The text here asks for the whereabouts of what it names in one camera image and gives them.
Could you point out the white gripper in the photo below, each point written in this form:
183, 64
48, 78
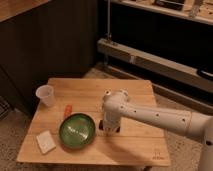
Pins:
110, 123

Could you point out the white eraser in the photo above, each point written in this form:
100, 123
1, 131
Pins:
45, 142

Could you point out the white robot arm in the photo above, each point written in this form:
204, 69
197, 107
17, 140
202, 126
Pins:
193, 125

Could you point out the green bowl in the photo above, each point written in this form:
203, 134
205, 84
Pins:
77, 131

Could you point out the orange marker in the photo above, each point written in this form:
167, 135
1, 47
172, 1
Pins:
68, 111

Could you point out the clear plastic cup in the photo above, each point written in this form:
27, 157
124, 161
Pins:
46, 95

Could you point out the wooden shelf beam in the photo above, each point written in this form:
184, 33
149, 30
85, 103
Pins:
167, 68

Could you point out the metal pole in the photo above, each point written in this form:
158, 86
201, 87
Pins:
108, 20

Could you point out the upper wooden shelf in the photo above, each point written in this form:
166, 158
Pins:
195, 10

